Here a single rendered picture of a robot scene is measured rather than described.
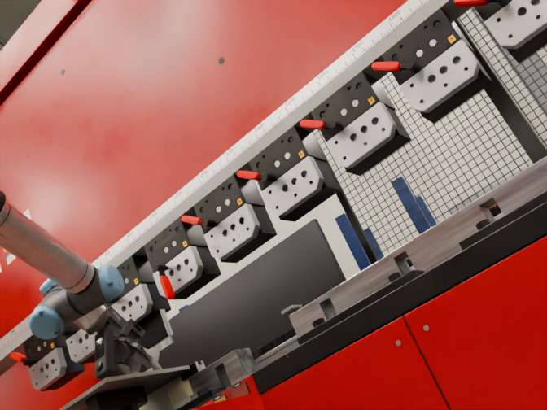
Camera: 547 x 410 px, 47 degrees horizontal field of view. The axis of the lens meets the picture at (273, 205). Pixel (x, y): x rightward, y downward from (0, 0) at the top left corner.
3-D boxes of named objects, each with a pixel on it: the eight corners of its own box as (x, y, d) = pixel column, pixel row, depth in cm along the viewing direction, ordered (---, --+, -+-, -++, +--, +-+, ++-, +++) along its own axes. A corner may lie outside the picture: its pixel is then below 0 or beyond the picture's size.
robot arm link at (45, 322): (58, 298, 134) (75, 276, 145) (17, 321, 137) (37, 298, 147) (80, 326, 136) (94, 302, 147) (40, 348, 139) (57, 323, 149)
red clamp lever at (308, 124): (298, 118, 137) (336, 120, 131) (308, 122, 140) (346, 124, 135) (297, 126, 137) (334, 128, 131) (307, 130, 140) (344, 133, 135)
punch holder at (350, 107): (340, 171, 134) (308, 111, 140) (358, 176, 141) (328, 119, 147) (396, 130, 127) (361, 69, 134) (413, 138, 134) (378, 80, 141)
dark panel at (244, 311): (136, 474, 235) (103, 364, 252) (140, 473, 236) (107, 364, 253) (374, 345, 184) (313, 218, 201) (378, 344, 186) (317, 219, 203)
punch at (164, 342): (146, 358, 167) (135, 325, 170) (151, 358, 168) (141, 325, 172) (170, 342, 162) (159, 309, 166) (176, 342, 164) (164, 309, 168)
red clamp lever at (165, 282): (164, 300, 155) (152, 266, 159) (176, 300, 158) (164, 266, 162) (169, 297, 154) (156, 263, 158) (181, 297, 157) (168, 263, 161)
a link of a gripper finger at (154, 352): (175, 355, 159) (144, 336, 158) (167, 371, 154) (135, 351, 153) (169, 362, 160) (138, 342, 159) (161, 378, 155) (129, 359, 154)
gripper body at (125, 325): (148, 333, 159) (114, 301, 156) (135, 355, 152) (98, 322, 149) (129, 346, 163) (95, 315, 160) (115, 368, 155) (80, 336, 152)
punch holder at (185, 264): (161, 300, 161) (142, 245, 167) (184, 300, 168) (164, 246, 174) (200, 272, 154) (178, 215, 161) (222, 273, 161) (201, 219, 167)
